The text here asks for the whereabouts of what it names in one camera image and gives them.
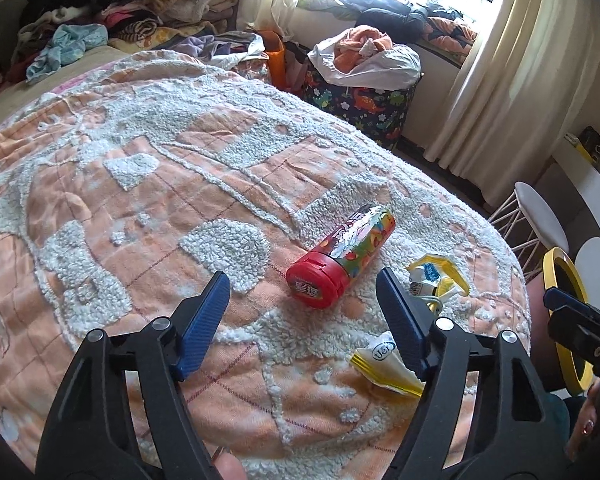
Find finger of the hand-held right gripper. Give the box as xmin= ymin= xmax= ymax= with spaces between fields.
xmin=543 ymin=287 xmax=600 ymax=346
xmin=547 ymin=307 xmax=600 ymax=378

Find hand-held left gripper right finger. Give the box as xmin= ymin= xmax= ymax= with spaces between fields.
xmin=375 ymin=266 xmax=573 ymax=480

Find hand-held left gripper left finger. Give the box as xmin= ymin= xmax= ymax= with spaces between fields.
xmin=35 ymin=270 xmax=231 ymax=480

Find yellow-rimmed black trash bin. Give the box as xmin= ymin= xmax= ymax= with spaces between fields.
xmin=542 ymin=247 xmax=596 ymax=396

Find red candy tube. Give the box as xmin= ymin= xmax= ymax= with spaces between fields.
xmin=286 ymin=203 xmax=396 ymax=311

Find person's right hand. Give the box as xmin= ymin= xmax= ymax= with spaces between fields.
xmin=565 ymin=377 xmax=600 ymax=463

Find person's left hand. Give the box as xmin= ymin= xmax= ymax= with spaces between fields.
xmin=211 ymin=446 xmax=249 ymax=480

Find white round stool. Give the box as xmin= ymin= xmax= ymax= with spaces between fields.
xmin=487 ymin=181 xmax=571 ymax=281

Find white desk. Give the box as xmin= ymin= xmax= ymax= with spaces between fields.
xmin=550 ymin=137 xmax=600 ymax=241

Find yellow box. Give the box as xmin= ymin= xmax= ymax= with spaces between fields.
xmin=565 ymin=132 xmax=595 ymax=163

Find orange white tufted blanket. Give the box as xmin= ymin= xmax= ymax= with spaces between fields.
xmin=0 ymin=50 xmax=533 ymax=480

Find dinosaur print laundry basket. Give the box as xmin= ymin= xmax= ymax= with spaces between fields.
xmin=300 ymin=67 xmax=418 ymax=153

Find wide cream curtain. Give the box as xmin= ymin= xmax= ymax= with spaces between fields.
xmin=425 ymin=0 xmax=588 ymax=206

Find pink floral bag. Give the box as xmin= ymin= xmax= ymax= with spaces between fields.
xmin=232 ymin=57 xmax=273 ymax=86

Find white plastic liner bag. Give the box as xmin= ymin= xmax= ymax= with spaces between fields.
xmin=307 ymin=30 xmax=423 ymax=93

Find orange bag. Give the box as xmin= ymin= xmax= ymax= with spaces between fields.
xmin=252 ymin=30 xmax=287 ymax=93

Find orange towel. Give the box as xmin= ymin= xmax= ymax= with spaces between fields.
xmin=332 ymin=25 xmax=396 ymax=73

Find lavender garment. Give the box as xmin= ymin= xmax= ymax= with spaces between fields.
xmin=170 ymin=34 xmax=216 ymax=58

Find clothes on window sill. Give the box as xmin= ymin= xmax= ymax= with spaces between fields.
xmin=297 ymin=0 xmax=481 ymax=66

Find light blue garment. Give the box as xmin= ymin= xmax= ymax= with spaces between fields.
xmin=25 ymin=24 xmax=110 ymax=85

